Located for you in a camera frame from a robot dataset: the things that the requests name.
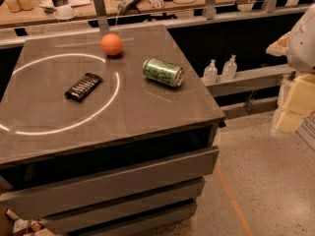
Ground cardboard box with print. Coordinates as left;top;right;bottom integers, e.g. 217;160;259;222
297;111;315;150

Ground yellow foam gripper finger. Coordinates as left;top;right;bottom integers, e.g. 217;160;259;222
266;32;290;56
271;74;315;138

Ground glass jar left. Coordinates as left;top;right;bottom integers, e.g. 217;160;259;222
4;0;21;13

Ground clear sanitizer bottle right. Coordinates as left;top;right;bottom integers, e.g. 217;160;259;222
222;54;237;79

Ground black snack bar packet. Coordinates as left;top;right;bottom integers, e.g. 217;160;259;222
65;73;103;102

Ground metal rail post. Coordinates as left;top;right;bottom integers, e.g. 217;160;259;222
94;0;109;33

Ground orange fruit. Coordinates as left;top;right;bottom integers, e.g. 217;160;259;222
100;33;123;56

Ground grey drawer cabinet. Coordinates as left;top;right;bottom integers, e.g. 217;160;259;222
0;26;223;236

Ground wooden workbench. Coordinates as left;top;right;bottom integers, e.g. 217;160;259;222
0;0;235;30

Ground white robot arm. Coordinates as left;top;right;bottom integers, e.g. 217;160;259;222
267;5;315;137

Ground clear sanitizer bottle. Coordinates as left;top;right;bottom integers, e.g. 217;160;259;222
222;54;237;79
203;59;218;84

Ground white bowl on bench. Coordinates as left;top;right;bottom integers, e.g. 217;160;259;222
53;6;76;21

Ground green soda can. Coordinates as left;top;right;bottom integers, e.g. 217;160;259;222
143;58;184;88

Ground clear sanitizer bottle left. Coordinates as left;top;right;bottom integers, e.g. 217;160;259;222
203;59;218;84

